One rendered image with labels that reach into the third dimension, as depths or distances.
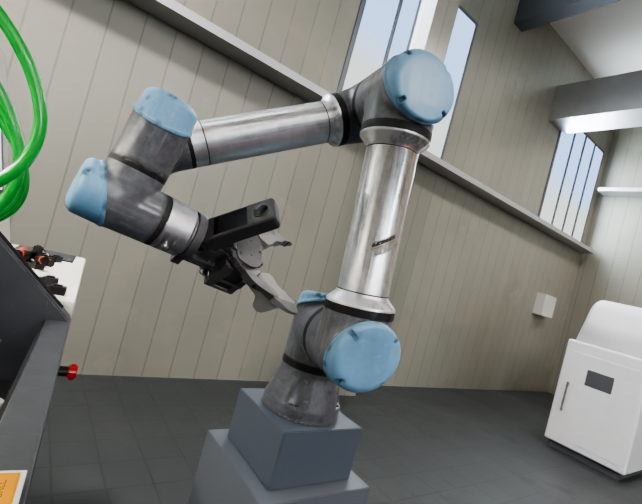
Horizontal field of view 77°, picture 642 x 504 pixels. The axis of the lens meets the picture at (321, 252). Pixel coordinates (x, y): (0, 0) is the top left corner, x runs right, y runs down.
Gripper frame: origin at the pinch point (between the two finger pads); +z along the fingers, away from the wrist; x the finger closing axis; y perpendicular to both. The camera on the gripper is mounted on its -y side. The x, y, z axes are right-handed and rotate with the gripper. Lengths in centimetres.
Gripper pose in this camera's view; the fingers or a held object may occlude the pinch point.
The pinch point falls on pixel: (298, 275)
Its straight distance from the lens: 69.5
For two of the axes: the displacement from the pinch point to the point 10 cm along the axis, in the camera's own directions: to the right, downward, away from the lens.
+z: 7.1, 3.9, 5.9
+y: -7.0, 5.1, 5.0
